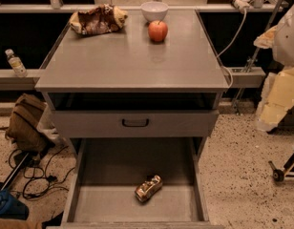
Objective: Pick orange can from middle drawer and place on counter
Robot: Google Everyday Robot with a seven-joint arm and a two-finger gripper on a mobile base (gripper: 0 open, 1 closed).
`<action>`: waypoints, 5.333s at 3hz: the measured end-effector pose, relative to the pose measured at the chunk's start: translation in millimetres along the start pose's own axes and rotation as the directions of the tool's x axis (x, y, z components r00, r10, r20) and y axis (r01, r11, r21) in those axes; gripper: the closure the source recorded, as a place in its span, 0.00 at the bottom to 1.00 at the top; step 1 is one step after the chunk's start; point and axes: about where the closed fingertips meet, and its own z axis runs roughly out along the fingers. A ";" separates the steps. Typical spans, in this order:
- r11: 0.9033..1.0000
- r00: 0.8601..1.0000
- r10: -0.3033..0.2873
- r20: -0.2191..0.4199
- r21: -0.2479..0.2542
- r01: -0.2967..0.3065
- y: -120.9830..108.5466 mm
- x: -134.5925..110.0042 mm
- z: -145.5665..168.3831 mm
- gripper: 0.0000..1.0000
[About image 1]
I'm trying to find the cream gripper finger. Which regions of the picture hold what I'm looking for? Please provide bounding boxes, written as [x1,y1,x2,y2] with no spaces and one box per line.
[256,67,294,132]
[253,26,277,49]

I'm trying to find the orange soda can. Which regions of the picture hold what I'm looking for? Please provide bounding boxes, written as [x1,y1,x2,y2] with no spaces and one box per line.
[135,175,163,203]

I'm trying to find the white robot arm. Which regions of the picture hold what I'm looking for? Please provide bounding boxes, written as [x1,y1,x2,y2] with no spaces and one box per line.
[254,4,294,132]

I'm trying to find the grey drawer cabinet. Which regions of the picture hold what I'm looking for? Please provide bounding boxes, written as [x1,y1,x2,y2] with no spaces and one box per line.
[34,9,231,229]

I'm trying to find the open grey middle drawer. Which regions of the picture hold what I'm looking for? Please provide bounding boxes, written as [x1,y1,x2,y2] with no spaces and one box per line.
[61,137,223,229]

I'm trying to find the closed grey top drawer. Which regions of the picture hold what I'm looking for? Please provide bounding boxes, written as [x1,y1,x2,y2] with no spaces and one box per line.
[51,111,219,138]

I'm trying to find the metal tripod pole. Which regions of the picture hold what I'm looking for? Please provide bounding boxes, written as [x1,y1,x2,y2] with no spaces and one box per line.
[232,0,284,115]

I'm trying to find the black wheeled stand base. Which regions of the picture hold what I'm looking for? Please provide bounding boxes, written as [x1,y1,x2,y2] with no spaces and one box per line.
[268,152,294,182]

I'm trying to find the red apple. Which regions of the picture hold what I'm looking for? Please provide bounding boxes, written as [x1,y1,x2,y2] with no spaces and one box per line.
[148,21,168,42]

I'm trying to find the white bowl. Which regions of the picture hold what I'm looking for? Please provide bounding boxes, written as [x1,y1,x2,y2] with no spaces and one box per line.
[140,1,169,22]

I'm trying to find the brown chip bag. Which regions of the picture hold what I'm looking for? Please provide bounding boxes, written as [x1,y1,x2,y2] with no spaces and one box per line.
[69,4,128,35]

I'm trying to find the clear plastic water bottle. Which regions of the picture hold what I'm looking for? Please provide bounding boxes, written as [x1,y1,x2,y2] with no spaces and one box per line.
[5,49,28,77]

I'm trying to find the brown backpack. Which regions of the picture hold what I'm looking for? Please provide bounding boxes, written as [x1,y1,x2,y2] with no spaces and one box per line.
[6,94,50,153]

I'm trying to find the white power cable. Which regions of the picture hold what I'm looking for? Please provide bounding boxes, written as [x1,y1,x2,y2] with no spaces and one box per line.
[216,7,248,89]

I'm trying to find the black drawer handle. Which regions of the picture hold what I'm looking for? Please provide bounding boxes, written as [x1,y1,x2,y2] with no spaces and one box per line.
[121,118,149,128]

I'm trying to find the black floor cables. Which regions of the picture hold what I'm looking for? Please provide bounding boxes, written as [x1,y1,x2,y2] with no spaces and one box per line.
[7,145,76,200]

